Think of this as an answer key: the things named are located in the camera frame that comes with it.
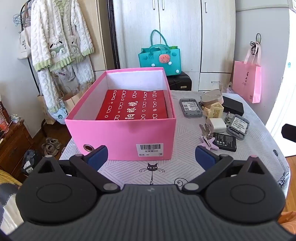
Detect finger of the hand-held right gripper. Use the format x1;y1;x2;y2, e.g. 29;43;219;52
281;124;296;141

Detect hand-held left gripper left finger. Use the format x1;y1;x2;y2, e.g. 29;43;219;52
37;146;121;193

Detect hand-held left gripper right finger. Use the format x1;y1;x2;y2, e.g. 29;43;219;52
181;146;266;193

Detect purple starfish clip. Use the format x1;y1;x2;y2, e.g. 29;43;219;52
200;137;219;151

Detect black battery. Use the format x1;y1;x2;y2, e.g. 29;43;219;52
212;133;237;152

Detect pink cardboard box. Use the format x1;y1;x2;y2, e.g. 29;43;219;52
65;67;177;161

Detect white charger plug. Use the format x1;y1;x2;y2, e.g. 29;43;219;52
206;118;226;133

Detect grey pocket router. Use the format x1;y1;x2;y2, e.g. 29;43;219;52
180;98;203;118
227;115;250;141

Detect beige plastic holder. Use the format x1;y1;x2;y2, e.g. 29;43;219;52
203;103;224;119

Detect black box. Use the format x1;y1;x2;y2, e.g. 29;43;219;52
222;96;244;116

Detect beige oval case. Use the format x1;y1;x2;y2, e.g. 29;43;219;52
201;89;223;105

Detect white cat print tablecloth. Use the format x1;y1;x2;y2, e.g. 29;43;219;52
59;90;290;197

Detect pair of grey shoes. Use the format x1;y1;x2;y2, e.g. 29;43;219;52
42;138;62;156

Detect green white plastic bag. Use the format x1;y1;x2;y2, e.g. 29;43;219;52
54;102;70;125

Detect red printed cloth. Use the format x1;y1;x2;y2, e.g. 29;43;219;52
95;89;168;121

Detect white refrigerator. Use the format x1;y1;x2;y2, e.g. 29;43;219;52
235;0;296;160

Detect pink paper bag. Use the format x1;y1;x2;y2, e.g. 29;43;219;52
232;42;262;103

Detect black bag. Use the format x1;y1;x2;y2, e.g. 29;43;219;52
21;149;42;175

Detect plain brown paper bag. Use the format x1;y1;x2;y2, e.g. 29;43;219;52
37;94;56;124

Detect black suitcase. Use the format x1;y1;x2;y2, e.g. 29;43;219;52
166;72;192;91

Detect white printed plastic bag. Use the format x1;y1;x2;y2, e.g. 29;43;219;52
54;67;77;88

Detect brown wooden cabinet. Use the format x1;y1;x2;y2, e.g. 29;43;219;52
0;119;35;183

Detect yellow blanket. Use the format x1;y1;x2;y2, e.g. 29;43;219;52
0;169;22;187

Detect plastic bottle red label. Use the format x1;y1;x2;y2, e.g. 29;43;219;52
0;115;10;133

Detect black clothes rack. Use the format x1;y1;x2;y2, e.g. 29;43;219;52
20;0;43;96

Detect teal felt tote bag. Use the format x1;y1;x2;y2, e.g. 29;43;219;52
138;30;181;76

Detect black tripod stand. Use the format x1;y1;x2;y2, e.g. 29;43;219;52
107;0;121;69

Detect white wooden wardrobe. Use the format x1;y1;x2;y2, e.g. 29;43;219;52
113;0;236;91

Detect white fluffy pajama jacket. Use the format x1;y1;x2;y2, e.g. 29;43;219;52
30;0;94;72

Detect white canvas tote bag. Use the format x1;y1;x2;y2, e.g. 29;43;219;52
17;11;32;60

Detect blue wire hangers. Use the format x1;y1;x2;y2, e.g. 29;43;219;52
13;13;31;28

